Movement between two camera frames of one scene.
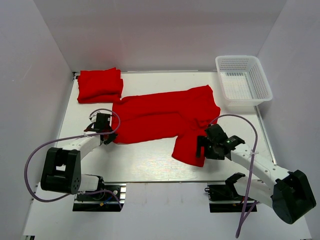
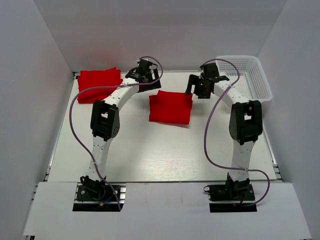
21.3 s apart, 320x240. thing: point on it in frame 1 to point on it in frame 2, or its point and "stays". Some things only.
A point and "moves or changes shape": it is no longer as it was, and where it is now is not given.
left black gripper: x=110 y=139 to x=156 y=85
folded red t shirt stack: x=100 y=86 stays
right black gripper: x=203 y=141 to x=194 y=79
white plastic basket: x=243 y=83 stays
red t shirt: x=185 y=114 moves or changes shape
